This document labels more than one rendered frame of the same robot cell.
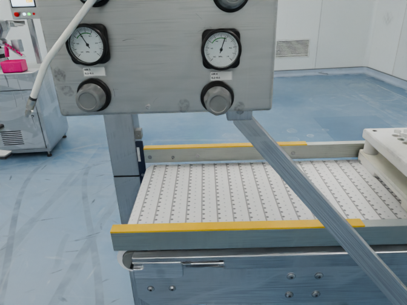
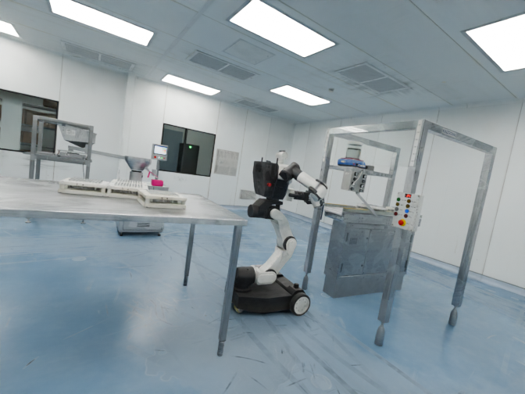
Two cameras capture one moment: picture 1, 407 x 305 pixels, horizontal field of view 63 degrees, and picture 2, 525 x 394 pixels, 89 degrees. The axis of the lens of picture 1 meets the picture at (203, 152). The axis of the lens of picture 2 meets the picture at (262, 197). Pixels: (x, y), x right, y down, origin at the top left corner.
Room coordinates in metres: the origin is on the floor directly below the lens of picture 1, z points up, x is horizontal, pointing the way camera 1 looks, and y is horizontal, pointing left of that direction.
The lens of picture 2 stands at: (-1.50, 2.13, 1.20)
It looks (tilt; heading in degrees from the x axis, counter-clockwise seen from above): 5 degrees down; 330
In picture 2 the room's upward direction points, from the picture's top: 9 degrees clockwise
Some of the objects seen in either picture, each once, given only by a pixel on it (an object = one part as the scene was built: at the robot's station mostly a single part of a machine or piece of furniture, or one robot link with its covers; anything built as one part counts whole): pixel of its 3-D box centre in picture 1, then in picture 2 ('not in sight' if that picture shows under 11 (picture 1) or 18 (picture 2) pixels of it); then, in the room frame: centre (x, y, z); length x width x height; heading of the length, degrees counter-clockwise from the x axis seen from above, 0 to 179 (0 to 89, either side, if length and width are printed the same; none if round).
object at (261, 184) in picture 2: not in sight; (272, 178); (0.51, 0.91, 1.16); 0.34 x 0.30 x 0.36; 179
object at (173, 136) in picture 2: not in sight; (187, 151); (5.59, 0.43, 1.43); 1.38 x 0.01 x 1.16; 94
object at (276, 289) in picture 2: not in sight; (263, 283); (0.51, 0.82, 0.19); 0.64 x 0.52 x 0.33; 89
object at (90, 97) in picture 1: (89, 92); not in sight; (0.32, 0.11, 1.18); 0.03 x 0.02 x 0.04; 89
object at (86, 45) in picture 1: (88, 44); not in sight; (0.32, 0.10, 1.22); 0.04 x 0.01 x 0.04; 89
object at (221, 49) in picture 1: (221, 49); not in sight; (0.32, -0.02, 1.21); 0.04 x 0.01 x 0.04; 89
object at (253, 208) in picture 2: not in sight; (264, 208); (0.51, 0.93, 0.89); 0.28 x 0.13 x 0.18; 89
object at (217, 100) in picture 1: (217, 95); not in sight; (0.31, -0.02, 1.17); 0.03 x 0.03 x 0.04; 89
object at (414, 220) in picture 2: not in sight; (407, 211); (-0.35, 0.25, 1.08); 0.17 x 0.06 x 0.26; 179
